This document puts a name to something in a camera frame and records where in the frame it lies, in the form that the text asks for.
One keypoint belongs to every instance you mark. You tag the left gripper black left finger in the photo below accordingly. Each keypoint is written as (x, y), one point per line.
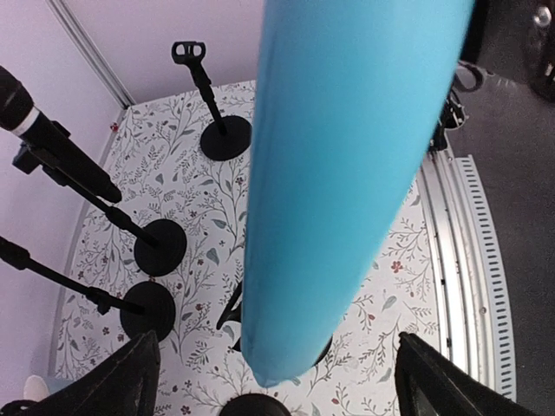
(124, 384)

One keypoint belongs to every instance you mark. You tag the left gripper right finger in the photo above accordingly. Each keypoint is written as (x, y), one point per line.
(427, 383)

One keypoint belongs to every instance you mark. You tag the black stand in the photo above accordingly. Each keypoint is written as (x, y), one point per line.
(146, 306)
(285, 328)
(227, 137)
(159, 246)

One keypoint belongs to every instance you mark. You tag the blue microphone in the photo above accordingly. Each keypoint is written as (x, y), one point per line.
(348, 95)

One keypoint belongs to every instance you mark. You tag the black microphone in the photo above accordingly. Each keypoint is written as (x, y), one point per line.
(49, 140)

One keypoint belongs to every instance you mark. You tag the light blue cup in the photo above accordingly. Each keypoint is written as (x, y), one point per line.
(35, 388)

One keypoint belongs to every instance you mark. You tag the front aluminium rail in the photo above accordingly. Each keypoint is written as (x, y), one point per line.
(476, 328)

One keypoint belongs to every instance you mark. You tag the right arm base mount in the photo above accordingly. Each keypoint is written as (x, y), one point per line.
(453, 113)

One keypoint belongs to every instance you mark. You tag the right aluminium frame post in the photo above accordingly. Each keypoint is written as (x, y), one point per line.
(90, 53)

